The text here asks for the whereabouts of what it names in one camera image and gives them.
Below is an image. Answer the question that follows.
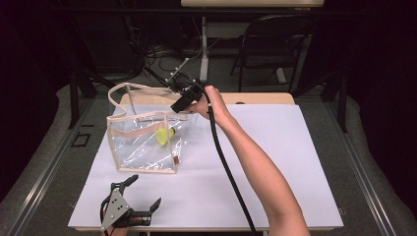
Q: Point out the tangle of black cables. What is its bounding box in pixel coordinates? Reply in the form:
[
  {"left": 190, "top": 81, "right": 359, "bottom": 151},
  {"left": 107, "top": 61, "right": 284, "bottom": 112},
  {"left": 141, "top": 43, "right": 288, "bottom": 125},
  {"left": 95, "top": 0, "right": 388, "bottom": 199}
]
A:
[{"left": 124, "top": 14, "right": 205, "bottom": 74}]

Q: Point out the black metal frame post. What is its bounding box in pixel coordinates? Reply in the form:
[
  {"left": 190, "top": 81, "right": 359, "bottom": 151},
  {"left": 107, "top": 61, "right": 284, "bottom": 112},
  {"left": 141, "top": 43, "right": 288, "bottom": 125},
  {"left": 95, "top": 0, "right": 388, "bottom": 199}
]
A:
[
  {"left": 67, "top": 70, "right": 81, "bottom": 130},
  {"left": 337, "top": 70, "right": 349, "bottom": 134}
]

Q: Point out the black metal crossbar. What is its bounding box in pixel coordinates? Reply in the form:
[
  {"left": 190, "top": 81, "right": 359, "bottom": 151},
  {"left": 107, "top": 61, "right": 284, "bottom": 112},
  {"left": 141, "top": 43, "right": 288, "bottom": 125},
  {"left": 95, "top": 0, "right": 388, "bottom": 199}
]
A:
[{"left": 58, "top": 7, "right": 365, "bottom": 16}]

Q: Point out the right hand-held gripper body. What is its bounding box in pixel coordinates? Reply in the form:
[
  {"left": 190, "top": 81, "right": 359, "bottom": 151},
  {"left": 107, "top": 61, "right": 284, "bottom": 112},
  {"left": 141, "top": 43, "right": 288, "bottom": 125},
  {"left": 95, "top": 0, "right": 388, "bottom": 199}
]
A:
[{"left": 165, "top": 58, "right": 206, "bottom": 105}]

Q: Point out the white desk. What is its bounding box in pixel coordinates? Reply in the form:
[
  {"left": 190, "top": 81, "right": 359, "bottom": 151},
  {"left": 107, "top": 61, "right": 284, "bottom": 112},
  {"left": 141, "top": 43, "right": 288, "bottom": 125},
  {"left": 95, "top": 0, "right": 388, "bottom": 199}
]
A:
[{"left": 180, "top": 0, "right": 325, "bottom": 85}]

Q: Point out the aluminium floor rail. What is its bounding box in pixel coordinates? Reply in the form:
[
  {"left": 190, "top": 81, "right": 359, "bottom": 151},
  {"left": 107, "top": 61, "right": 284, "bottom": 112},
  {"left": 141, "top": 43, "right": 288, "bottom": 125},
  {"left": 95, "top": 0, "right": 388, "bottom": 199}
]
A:
[
  {"left": 6, "top": 97, "right": 96, "bottom": 236},
  {"left": 323, "top": 97, "right": 398, "bottom": 236}
]

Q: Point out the black stand leg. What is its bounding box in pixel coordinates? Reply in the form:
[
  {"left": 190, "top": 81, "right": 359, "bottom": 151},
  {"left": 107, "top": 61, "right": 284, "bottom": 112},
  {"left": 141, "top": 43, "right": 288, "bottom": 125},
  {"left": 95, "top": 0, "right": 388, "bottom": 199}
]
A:
[{"left": 143, "top": 66, "right": 172, "bottom": 88}]

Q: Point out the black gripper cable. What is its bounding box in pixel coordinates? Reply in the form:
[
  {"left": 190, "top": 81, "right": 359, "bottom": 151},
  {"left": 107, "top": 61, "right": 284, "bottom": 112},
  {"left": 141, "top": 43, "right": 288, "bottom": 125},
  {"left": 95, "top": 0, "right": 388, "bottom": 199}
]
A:
[
  {"left": 191, "top": 80, "right": 260, "bottom": 236},
  {"left": 98, "top": 196, "right": 112, "bottom": 236}
]

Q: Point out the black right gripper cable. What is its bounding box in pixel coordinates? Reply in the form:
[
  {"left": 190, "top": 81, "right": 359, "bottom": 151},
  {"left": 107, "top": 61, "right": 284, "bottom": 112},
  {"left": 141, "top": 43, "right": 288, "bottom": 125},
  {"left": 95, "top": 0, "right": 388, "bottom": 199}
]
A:
[{"left": 191, "top": 80, "right": 260, "bottom": 236}]

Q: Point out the yellow shuttlecock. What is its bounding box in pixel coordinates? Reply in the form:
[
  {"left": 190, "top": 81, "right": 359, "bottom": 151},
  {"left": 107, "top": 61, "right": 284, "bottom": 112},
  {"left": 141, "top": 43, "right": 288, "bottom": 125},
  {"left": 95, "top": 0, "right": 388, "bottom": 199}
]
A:
[{"left": 155, "top": 126, "right": 177, "bottom": 147}]

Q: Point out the dark curtain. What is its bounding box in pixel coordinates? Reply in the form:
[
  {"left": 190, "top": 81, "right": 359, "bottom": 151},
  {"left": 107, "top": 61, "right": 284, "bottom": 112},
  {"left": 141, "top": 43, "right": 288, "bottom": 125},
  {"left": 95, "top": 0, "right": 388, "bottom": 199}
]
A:
[
  {"left": 345, "top": 0, "right": 417, "bottom": 207},
  {"left": 0, "top": 0, "right": 68, "bottom": 201}
]

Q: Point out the person's left hand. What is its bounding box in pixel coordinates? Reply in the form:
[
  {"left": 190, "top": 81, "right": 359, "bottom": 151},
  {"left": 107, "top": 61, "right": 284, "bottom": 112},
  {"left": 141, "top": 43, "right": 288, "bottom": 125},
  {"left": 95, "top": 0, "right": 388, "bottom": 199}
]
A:
[{"left": 100, "top": 225, "right": 130, "bottom": 236}]

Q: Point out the white table cover sheet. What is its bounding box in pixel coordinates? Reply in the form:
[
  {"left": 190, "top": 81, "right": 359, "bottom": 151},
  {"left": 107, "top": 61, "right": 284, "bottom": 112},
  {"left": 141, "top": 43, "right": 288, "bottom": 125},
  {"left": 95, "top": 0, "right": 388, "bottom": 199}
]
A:
[{"left": 67, "top": 103, "right": 344, "bottom": 229}]

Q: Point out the black floor socket frame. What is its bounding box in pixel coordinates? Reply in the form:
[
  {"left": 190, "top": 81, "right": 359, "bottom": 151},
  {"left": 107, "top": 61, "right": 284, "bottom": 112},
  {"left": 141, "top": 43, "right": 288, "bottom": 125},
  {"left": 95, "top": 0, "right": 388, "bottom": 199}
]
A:
[{"left": 71, "top": 132, "right": 92, "bottom": 148}]

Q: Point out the black folding chair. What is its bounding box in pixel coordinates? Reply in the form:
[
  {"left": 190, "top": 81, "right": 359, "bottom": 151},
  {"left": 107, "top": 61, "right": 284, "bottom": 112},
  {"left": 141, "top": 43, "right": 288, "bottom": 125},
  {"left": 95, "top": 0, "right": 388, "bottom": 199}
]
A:
[{"left": 229, "top": 14, "right": 317, "bottom": 94}]

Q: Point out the transparent bag with beige trim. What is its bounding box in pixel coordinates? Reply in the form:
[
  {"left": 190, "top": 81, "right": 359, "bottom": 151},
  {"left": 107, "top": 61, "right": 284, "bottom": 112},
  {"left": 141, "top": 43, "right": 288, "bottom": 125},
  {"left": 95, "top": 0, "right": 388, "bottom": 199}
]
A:
[{"left": 106, "top": 82, "right": 202, "bottom": 175}]

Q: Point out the person's right hand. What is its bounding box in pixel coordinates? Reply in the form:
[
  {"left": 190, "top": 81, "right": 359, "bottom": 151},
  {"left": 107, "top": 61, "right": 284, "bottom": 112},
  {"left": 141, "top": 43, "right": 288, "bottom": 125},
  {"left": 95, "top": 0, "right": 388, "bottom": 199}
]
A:
[{"left": 188, "top": 86, "right": 232, "bottom": 130}]

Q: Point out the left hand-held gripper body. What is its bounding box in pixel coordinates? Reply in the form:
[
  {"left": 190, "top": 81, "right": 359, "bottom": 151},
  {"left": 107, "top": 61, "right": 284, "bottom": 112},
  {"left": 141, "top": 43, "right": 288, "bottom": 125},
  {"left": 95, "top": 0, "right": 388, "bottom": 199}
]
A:
[{"left": 99, "top": 182, "right": 153, "bottom": 232}]

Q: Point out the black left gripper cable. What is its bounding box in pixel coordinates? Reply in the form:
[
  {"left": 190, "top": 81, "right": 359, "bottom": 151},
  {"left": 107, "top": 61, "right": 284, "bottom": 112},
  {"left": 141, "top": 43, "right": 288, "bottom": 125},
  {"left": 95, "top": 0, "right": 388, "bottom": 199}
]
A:
[{"left": 98, "top": 196, "right": 112, "bottom": 236}]

